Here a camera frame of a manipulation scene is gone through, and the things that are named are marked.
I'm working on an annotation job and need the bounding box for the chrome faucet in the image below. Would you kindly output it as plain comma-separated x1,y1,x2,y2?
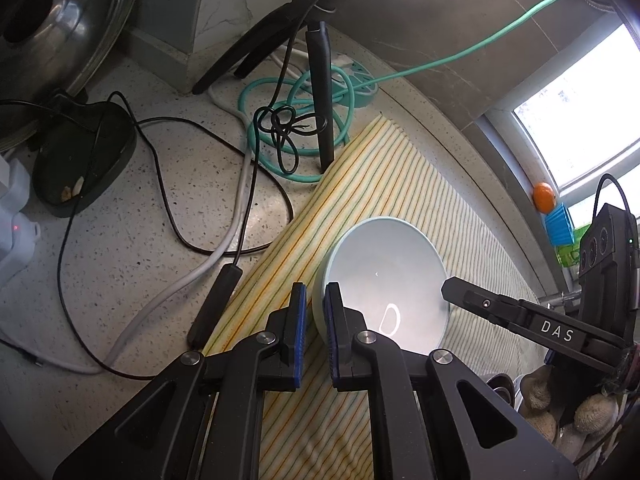
542,290,581,311

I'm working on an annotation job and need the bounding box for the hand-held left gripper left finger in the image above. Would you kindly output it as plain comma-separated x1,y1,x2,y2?
52,282,307,480

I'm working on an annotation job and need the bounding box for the stainless steel wok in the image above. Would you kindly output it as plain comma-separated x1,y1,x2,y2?
0,0,146,151

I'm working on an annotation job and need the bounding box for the blue fluted silicone cup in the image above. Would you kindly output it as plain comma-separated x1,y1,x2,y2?
545,203,576,247

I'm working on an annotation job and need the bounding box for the orange tangerine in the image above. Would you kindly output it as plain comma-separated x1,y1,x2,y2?
532,182,558,212

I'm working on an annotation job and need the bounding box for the black tripod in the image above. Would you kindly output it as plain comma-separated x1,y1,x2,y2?
192,0,361,171

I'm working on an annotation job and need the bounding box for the green hose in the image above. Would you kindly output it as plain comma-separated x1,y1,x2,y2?
239,0,576,183

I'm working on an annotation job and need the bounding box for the person's right hand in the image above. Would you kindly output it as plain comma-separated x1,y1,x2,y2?
520,367,632,463

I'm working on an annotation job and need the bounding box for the yellow striped cloth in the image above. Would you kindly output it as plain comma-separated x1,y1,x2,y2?
200,115,556,480

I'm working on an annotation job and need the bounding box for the black power cable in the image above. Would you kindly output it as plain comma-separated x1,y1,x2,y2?
0,91,351,381

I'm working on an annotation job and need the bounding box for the green white power strip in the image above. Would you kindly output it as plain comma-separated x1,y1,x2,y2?
335,60,379,109

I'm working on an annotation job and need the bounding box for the white cable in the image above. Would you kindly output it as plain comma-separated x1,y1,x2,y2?
0,85,351,376

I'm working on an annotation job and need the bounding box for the white framed window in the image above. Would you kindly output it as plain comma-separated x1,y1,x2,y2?
480,20,640,226

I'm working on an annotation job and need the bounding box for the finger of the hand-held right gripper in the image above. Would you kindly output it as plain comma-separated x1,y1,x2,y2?
441,276,631,361

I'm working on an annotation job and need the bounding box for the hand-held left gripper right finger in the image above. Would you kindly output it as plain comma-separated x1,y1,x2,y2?
324,282,578,480

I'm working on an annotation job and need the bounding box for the black stick adapter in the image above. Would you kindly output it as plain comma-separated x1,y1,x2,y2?
187,265,244,348

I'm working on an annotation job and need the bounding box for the green dish soap bottle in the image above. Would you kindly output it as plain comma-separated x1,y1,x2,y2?
557,224,593,267

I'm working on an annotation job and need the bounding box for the dark oval tray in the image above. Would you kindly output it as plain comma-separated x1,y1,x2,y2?
32,101,138,218

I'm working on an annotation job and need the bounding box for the light green ceramic bowl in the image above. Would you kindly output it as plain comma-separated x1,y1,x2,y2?
311,216,451,358

